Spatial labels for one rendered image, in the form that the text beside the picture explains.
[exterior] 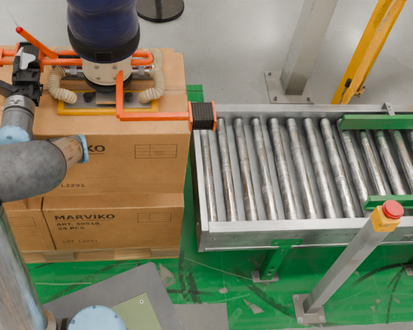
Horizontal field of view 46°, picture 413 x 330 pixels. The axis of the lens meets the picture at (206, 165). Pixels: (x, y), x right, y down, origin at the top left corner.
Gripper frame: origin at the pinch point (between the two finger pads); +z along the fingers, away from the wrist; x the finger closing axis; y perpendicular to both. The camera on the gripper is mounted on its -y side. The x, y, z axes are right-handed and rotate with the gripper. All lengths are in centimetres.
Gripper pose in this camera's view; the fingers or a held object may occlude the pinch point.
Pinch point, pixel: (21, 57)
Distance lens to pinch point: 174.6
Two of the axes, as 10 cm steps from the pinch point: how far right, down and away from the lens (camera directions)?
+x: 1.0, -5.7, -8.2
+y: 9.9, -0.1, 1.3
